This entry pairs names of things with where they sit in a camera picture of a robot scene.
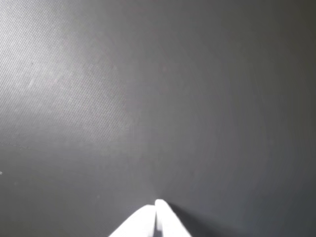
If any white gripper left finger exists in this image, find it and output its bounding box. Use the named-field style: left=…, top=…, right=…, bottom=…
left=108, top=204, right=157, bottom=237

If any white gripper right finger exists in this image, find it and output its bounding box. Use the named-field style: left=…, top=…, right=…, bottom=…
left=155, top=198, right=192, bottom=237

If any dark grey mat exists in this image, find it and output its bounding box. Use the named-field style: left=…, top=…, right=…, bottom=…
left=0, top=0, right=316, bottom=237

